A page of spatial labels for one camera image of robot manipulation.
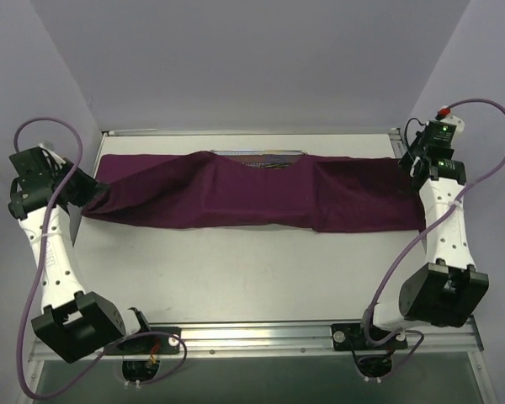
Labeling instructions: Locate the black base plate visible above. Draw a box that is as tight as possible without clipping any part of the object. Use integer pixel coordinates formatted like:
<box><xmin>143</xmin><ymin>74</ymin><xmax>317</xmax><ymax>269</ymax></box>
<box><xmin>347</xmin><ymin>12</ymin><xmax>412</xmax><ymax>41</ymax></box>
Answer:
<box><xmin>104</xmin><ymin>327</ymin><xmax>182</xmax><ymax>355</ymax></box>
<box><xmin>331</xmin><ymin>322</ymin><xmax>408</xmax><ymax>352</ymax></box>

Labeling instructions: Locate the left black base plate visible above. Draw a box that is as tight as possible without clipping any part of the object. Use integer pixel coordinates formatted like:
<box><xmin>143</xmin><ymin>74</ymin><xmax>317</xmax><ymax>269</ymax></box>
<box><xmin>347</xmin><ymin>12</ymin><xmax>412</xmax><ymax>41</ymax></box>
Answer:
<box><xmin>104</xmin><ymin>327</ymin><xmax>182</xmax><ymax>355</ymax></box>

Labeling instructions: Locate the metal mesh instrument tray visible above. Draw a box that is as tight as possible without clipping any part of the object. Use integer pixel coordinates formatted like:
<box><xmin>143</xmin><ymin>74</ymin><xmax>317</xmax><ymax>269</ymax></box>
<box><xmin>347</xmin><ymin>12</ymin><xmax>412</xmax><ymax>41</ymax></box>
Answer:
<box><xmin>211</xmin><ymin>149</ymin><xmax>307</xmax><ymax>169</ymax></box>

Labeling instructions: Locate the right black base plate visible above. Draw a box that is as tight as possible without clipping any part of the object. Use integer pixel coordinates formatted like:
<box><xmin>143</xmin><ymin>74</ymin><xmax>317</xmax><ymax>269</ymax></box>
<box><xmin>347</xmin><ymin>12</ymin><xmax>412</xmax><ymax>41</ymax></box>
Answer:
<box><xmin>331</xmin><ymin>322</ymin><xmax>408</xmax><ymax>352</ymax></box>

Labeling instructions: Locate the front aluminium rail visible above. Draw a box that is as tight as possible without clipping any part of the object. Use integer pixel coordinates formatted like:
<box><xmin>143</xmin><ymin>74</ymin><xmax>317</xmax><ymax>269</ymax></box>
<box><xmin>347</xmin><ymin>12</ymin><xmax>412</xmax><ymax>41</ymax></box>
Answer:
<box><xmin>149</xmin><ymin>318</ymin><xmax>484</xmax><ymax>359</ymax></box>

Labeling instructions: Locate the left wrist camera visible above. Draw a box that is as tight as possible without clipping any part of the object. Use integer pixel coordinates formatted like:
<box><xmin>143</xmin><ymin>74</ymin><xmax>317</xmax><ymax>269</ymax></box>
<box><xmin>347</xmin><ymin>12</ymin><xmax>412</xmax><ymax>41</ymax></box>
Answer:
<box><xmin>9</xmin><ymin>145</ymin><xmax>68</xmax><ymax>189</ymax></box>

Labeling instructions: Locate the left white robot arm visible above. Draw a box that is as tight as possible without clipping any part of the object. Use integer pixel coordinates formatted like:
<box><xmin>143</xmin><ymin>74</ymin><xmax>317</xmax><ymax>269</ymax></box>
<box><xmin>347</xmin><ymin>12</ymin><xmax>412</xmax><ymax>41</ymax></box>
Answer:
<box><xmin>9</xmin><ymin>160</ymin><xmax>153</xmax><ymax>364</ymax></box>

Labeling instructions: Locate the purple cloth wrap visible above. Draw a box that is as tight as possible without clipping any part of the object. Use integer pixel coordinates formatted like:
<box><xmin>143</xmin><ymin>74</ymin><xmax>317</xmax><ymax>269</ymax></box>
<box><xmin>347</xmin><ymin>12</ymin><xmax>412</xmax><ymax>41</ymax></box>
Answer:
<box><xmin>82</xmin><ymin>151</ymin><xmax>425</xmax><ymax>233</ymax></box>

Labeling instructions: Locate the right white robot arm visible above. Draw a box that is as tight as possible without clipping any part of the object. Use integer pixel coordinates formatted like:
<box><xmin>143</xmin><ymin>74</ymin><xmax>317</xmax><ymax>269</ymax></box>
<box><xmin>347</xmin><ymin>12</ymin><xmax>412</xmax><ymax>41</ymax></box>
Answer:
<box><xmin>356</xmin><ymin>146</ymin><xmax>489</xmax><ymax>348</ymax></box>

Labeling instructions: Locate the back aluminium rail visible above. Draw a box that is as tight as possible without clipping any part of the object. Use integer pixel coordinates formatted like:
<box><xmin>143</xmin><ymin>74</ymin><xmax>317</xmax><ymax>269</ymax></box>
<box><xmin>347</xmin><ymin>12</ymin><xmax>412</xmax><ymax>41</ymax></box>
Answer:
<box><xmin>102</xmin><ymin>127</ymin><xmax>399</xmax><ymax>137</ymax></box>

